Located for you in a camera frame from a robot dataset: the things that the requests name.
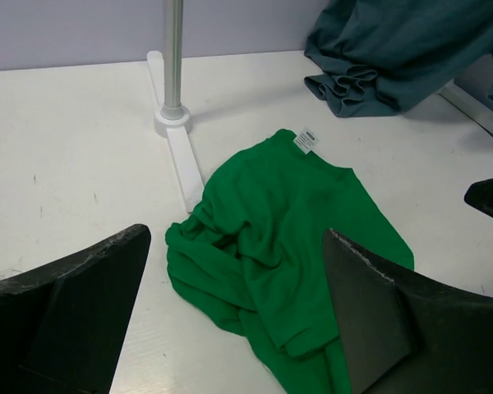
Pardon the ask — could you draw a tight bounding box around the teal t shirt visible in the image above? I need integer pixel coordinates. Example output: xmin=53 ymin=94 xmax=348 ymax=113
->
xmin=304 ymin=0 xmax=493 ymax=118

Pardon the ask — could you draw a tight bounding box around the white metal clothes rack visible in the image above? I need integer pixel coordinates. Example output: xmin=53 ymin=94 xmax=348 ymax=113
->
xmin=146 ymin=0 xmax=204 ymax=213

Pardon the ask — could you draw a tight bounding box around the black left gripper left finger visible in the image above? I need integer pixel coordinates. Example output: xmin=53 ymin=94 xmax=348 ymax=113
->
xmin=0 ymin=224 xmax=151 ymax=393

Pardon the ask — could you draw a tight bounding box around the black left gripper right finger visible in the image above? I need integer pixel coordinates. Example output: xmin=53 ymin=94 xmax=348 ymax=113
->
xmin=323 ymin=230 xmax=493 ymax=393

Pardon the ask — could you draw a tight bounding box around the green t shirt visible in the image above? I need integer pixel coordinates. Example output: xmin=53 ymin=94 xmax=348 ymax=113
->
xmin=165 ymin=130 xmax=414 ymax=393

